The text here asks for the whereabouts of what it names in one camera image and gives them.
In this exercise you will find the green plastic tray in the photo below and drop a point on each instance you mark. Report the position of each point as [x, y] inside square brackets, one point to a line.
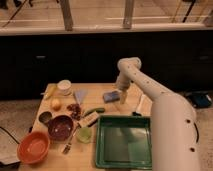
[123, 142]

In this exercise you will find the blue grey triangular cloth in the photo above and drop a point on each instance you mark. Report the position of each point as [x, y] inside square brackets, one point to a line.
[80, 95]

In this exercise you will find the white cup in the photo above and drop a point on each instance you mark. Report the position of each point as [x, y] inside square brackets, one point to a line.
[64, 87]

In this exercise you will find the metal fork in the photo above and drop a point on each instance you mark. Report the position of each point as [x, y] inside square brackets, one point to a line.
[69, 143]

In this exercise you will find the light green cup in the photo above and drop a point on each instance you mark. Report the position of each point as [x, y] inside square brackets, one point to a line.
[84, 134]

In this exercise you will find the white rectangular block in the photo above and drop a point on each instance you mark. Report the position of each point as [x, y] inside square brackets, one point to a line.
[89, 119]

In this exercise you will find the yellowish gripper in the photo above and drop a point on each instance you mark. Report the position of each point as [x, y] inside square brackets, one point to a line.
[123, 96]

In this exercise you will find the yellow banana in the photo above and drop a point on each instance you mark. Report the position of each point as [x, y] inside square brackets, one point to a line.
[49, 92]

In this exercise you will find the green cucumber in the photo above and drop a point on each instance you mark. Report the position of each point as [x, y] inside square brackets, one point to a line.
[98, 110]

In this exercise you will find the blue sponge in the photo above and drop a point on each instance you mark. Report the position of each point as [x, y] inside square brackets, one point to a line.
[111, 96]

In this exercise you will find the red grapes bunch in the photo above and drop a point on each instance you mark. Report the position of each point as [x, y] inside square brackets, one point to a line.
[75, 110]

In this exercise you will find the orange bowl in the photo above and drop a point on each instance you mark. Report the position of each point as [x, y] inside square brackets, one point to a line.
[33, 148]

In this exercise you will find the small dark bowl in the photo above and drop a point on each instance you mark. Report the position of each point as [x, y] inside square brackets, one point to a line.
[45, 117]

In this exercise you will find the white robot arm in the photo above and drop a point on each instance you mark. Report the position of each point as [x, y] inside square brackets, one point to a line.
[173, 131]

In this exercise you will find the yellow lemon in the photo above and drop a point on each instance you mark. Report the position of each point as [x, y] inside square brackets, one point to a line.
[56, 104]

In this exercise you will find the purple bowl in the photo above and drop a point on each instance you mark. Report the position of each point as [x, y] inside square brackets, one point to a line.
[60, 128]

